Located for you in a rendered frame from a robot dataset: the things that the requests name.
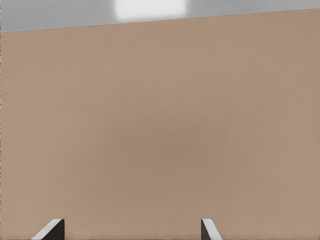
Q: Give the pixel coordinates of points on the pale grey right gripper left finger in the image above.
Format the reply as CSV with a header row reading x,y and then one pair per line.
x,y
53,231

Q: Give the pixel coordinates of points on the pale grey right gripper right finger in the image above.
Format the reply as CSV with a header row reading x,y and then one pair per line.
x,y
209,231

